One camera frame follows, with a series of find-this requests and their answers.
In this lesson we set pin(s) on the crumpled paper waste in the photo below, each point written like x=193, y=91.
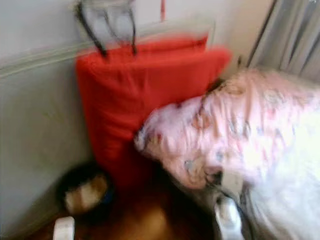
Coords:
x=85, y=196

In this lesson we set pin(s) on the pale grey curtain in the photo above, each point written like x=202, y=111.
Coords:
x=290, y=40

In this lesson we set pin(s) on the thick red mattress pad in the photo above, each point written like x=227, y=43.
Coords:
x=115, y=100

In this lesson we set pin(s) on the thin red mattress pad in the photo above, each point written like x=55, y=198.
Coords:
x=170, y=46

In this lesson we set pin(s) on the beige floral bed sheet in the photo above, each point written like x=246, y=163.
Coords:
x=290, y=210

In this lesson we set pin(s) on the red hanging tassel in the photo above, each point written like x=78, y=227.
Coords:
x=163, y=10

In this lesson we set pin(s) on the pink cartoon print blanket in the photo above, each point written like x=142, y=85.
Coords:
x=230, y=120

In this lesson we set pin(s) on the black waste bin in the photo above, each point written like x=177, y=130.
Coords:
x=80, y=171

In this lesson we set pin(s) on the white wall box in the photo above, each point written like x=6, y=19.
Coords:
x=120, y=20

